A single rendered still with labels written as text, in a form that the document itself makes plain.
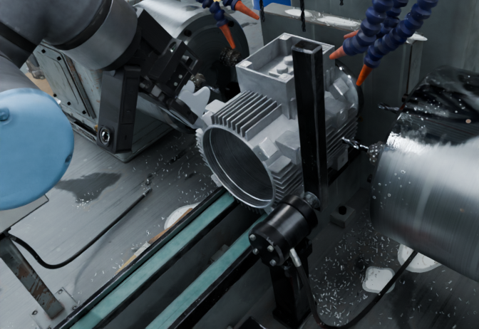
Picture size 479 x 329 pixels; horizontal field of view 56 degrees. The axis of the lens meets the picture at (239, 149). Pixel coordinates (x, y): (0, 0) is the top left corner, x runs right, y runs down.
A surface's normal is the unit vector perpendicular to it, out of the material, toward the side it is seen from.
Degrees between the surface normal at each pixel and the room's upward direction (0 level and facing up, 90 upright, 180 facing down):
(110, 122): 59
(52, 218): 0
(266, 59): 90
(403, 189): 70
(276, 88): 90
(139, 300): 90
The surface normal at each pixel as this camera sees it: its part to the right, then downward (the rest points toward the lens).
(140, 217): -0.15, -0.76
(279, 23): -0.67, 0.55
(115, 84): -0.64, 0.09
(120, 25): 0.80, 0.18
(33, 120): 0.71, 0.45
